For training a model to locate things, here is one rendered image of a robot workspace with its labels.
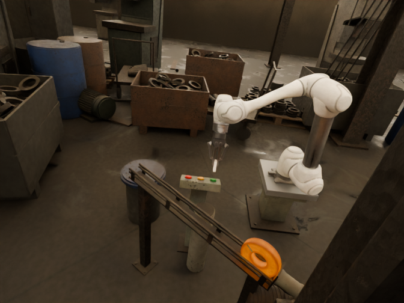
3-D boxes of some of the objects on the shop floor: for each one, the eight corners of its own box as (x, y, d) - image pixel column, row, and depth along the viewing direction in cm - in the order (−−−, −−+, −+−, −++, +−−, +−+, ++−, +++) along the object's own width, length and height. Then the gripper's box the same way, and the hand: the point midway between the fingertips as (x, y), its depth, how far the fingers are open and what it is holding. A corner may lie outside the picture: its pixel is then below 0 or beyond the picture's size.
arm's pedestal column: (245, 195, 227) (252, 169, 211) (286, 201, 228) (297, 175, 212) (250, 229, 193) (260, 200, 177) (299, 234, 194) (312, 207, 178)
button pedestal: (207, 255, 168) (221, 187, 136) (173, 251, 168) (179, 183, 135) (207, 236, 182) (220, 171, 150) (176, 232, 181) (182, 166, 149)
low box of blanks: (199, 116, 377) (205, 74, 343) (204, 138, 315) (210, 89, 281) (139, 111, 365) (139, 67, 331) (131, 133, 303) (129, 82, 269)
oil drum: (78, 122, 312) (65, 49, 265) (32, 116, 310) (11, 42, 264) (97, 106, 362) (89, 42, 316) (58, 101, 361) (44, 36, 315)
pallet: (118, 82, 474) (116, 65, 458) (105, 95, 405) (103, 76, 389) (54, 75, 462) (50, 58, 446) (30, 88, 393) (25, 68, 377)
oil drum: (99, 107, 359) (92, 43, 312) (59, 103, 357) (45, 37, 311) (113, 95, 410) (109, 38, 363) (78, 91, 408) (70, 33, 362)
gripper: (208, 131, 134) (203, 171, 138) (231, 134, 134) (225, 174, 139) (208, 129, 141) (203, 168, 146) (230, 132, 142) (224, 171, 146)
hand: (214, 165), depth 142 cm, fingers closed
